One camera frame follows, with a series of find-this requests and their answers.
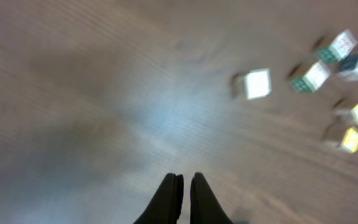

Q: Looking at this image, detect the green B wooden block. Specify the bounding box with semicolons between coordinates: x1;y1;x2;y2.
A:
314;29;357;64

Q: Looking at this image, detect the yellow top wooden block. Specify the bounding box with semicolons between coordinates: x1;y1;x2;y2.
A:
323;125;358;154

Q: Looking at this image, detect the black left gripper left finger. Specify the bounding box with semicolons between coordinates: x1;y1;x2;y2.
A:
134;173;184;224

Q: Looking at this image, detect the yellow S wooden block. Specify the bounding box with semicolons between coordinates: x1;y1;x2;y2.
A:
231;68;272;100

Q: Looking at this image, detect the green framed wooden block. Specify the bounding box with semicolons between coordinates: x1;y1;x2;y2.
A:
289;60;331;93

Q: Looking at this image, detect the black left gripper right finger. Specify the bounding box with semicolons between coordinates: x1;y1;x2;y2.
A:
190;172;233;224

